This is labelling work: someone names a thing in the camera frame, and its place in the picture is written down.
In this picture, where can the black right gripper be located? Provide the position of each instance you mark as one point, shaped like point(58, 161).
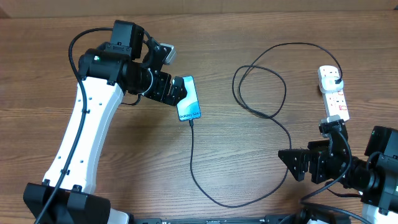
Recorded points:
point(313, 155)

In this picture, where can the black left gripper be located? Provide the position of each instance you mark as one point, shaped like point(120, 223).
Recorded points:
point(161, 95)

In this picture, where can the blue Galaxy smartphone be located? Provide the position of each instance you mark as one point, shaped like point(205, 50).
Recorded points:
point(188, 108)

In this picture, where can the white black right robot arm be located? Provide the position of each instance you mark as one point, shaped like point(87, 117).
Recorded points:
point(376, 178)

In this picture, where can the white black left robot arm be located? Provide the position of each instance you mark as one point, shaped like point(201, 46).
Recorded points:
point(129, 63)

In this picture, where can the white charger plug adapter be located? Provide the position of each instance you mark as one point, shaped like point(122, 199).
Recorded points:
point(330, 84)

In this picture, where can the white power strip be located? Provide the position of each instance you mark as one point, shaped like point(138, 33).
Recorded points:
point(334, 103)

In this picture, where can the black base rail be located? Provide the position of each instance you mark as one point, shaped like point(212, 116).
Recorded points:
point(268, 219)

